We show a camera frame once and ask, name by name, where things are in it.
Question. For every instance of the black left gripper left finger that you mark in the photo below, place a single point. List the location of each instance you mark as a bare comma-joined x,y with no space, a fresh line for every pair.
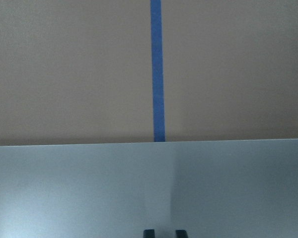
149,233

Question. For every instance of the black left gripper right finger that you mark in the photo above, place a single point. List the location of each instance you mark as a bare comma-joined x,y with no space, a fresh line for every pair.
181,234

